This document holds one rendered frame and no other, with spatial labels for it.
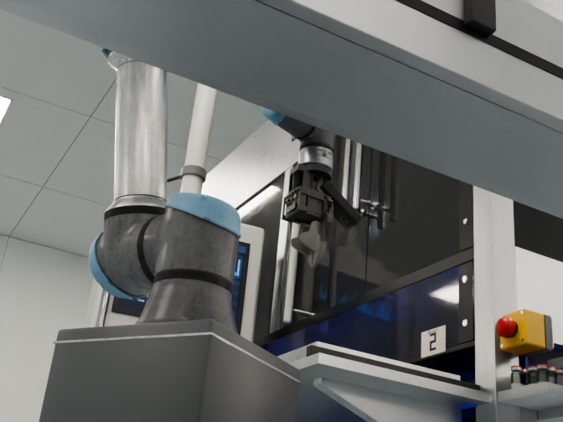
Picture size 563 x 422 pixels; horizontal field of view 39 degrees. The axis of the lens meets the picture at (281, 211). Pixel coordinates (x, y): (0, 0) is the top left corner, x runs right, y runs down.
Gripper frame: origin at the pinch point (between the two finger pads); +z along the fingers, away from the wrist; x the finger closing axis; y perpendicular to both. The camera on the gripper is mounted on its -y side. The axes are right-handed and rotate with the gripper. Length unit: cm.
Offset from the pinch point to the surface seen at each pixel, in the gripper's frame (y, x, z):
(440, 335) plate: -35.4, -4.4, 6.7
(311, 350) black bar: 4.4, 8.0, 20.7
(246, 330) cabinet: -27, -86, -10
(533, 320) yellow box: -37.1, 21.6, 8.6
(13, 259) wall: -15, -544, -167
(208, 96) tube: -6, -94, -92
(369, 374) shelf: -6.4, 10.9, 23.5
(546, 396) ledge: -38, 24, 24
